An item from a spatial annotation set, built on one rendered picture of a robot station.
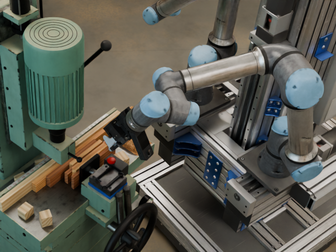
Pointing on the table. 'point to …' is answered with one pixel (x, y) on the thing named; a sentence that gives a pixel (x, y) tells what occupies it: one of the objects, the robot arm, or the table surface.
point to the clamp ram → (89, 167)
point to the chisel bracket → (39, 143)
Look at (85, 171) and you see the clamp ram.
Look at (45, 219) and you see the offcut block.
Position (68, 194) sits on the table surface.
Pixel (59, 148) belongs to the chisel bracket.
